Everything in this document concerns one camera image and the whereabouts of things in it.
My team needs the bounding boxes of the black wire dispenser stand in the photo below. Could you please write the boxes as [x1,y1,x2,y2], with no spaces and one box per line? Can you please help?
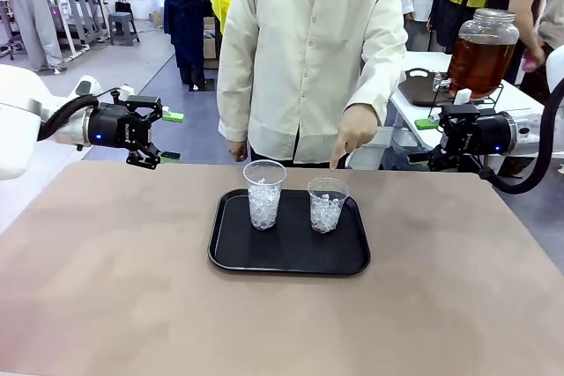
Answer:
[434,82,506,109]

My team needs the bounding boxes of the cream sleeved left forearm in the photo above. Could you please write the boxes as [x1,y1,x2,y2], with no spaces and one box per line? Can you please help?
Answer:
[342,27,409,129]

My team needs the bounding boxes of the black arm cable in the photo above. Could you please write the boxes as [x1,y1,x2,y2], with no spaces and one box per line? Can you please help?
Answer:
[479,78,564,195]
[36,92,99,143]

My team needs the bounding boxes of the grey plastic stool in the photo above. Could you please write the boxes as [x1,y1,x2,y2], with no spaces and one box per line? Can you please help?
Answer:
[107,11,142,48]

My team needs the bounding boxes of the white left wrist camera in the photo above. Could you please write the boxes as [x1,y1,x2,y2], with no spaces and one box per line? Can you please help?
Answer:
[111,84,136,107]

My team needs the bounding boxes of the person in cream shirt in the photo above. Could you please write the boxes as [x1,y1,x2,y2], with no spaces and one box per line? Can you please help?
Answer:
[217,0,409,165]

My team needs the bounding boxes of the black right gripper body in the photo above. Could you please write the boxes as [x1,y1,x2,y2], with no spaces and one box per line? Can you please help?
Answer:
[456,111,516,157]

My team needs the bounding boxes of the glass tea dispenser jar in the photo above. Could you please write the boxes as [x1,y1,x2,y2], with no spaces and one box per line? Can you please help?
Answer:
[432,8,521,101]

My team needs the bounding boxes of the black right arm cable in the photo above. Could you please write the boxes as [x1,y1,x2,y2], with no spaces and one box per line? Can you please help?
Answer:
[479,78,564,195]

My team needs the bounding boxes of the cream sleeved right forearm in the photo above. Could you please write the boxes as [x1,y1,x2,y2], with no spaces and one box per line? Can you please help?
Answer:
[217,48,253,144]

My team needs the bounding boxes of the white side table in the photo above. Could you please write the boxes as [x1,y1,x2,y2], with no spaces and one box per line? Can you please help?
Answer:
[347,50,547,170]

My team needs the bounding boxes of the person in grey trousers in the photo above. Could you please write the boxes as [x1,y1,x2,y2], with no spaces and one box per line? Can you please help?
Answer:
[0,0,65,74]

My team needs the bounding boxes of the short clear plastic cup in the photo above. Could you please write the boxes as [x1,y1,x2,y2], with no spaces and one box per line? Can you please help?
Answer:
[307,177,351,235]

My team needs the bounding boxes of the person in white shirt dark trousers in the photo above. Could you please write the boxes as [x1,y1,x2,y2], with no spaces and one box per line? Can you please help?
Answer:
[153,0,209,91]

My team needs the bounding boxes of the person's left hand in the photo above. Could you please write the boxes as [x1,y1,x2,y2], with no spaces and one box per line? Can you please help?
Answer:
[329,102,380,173]

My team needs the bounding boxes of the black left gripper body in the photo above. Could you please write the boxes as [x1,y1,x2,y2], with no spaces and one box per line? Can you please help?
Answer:
[86,101,153,151]

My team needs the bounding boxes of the white background desk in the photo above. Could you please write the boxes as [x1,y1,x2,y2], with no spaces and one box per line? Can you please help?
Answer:
[41,0,111,61]

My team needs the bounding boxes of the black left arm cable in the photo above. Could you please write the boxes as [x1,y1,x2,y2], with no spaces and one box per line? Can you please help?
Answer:
[36,92,99,143]

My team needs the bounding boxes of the tall clear iced cup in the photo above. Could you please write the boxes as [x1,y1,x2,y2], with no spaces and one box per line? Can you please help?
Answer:
[243,159,288,232]

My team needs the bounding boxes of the black plastic serving tray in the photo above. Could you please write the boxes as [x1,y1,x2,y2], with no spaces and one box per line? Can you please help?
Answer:
[206,188,372,276]

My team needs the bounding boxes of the cardboard box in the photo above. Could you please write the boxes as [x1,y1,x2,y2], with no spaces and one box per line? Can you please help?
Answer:
[203,16,220,61]

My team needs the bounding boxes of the dark brown serving tray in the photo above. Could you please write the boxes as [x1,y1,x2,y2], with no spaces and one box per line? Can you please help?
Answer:
[403,67,469,108]

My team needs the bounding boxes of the person's right hand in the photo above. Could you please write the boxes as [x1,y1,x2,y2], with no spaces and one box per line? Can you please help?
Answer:
[226,140,249,163]

